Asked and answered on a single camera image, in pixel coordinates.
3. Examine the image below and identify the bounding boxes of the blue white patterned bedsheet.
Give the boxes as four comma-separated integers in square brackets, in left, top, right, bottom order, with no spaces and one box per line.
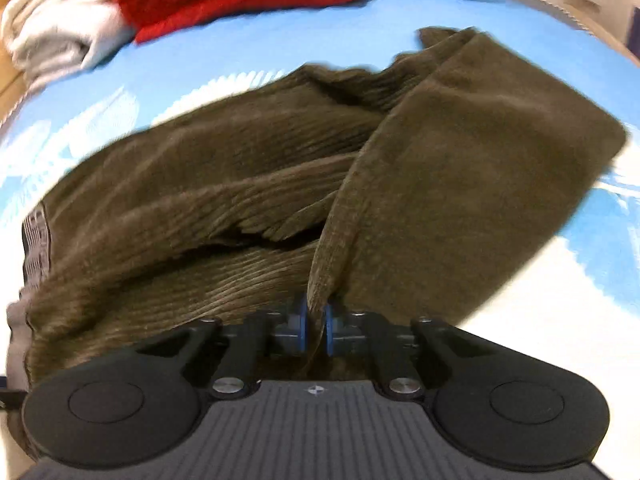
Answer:
[0,0,640,331]

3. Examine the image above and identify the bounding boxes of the white folded blanket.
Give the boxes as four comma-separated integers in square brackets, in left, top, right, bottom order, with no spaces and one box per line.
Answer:
[1,0,134,91]

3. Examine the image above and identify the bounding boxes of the brown corduroy pants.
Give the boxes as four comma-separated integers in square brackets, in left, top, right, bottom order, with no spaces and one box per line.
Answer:
[6,27,627,389]

